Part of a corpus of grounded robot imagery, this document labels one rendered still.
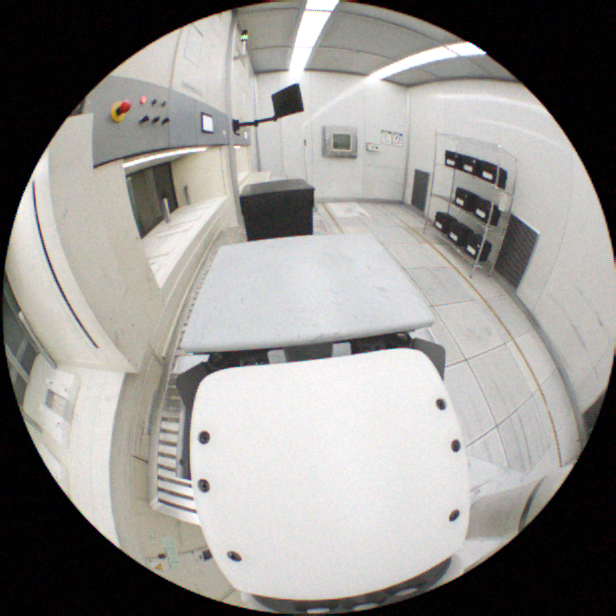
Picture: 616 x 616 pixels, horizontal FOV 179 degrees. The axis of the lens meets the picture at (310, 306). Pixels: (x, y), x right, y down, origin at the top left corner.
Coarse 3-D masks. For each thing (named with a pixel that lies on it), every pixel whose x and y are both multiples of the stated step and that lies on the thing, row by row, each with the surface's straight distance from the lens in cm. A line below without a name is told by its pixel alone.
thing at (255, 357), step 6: (240, 354) 10; (246, 354) 10; (252, 354) 10; (258, 354) 10; (264, 354) 10; (240, 360) 10; (246, 360) 10; (252, 360) 10; (258, 360) 10; (264, 360) 9; (240, 366) 10
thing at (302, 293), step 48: (288, 240) 16; (336, 240) 16; (240, 288) 12; (288, 288) 11; (336, 288) 11; (384, 288) 12; (192, 336) 10; (240, 336) 9; (288, 336) 9; (336, 336) 9; (432, 336) 22
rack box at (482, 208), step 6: (480, 198) 287; (480, 204) 285; (486, 204) 279; (474, 210) 293; (480, 210) 285; (486, 210) 277; (498, 210) 288; (480, 216) 285; (486, 216) 278; (492, 216) 281; (498, 216) 291; (486, 222) 278; (492, 222) 285
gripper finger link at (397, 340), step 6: (384, 336) 11; (390, 336) 11; (396, 336) 11; (402, 336) 11; (408, 336) 12; (354, 342) 12; (384, 342) 11; (390, 342) 11; (396, 342) 11; (402, 342) 11; (408, 342) 11; (396, 348) 11
